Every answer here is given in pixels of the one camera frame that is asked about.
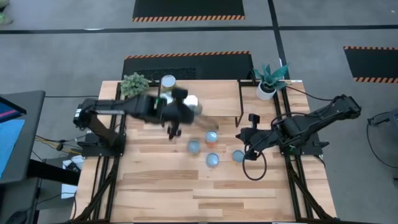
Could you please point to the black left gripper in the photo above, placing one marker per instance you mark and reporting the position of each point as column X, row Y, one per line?
column 177, row 113

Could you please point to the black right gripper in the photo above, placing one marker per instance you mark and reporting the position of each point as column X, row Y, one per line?
column 256, row 137

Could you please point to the red orange label can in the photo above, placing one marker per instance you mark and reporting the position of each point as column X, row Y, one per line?
column 191, row 101

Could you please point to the tin can with silver lid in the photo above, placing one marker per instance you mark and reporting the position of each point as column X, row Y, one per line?
column 168, row 81

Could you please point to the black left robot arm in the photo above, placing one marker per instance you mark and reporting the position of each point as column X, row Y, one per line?
column 102, row 107

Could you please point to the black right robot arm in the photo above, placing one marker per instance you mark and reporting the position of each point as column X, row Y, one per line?
column 311, row 124

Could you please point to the light blue salmon can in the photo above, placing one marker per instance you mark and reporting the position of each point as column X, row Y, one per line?
column 237, row 156

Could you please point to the green can with peach print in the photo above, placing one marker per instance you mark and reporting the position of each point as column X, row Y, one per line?
column 194, row 147

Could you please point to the blue cup bottom centre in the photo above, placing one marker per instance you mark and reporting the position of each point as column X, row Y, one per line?
column 212, row 159

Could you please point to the snake plant in white pot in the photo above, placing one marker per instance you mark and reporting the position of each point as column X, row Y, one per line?
column 265, row 91

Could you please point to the black hazard-striped floor mat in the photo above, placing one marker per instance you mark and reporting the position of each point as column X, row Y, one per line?
column 186, row 7
column 373, row 63
column 217, row 67

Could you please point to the small bushy green plant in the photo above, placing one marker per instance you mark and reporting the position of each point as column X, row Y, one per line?
column 134, row 84

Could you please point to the dark grey desk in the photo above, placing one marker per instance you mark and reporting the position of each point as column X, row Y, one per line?
column 34, row 124

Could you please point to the monitor with blue screen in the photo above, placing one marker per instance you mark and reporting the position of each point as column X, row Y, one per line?
column 9, row 140

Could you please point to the wooden shelf with black frame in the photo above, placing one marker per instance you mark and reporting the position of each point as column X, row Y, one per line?
column 220, row 99

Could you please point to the black metal table frame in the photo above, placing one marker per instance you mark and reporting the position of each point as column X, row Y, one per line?
column 292, row 186
column 109, row 199

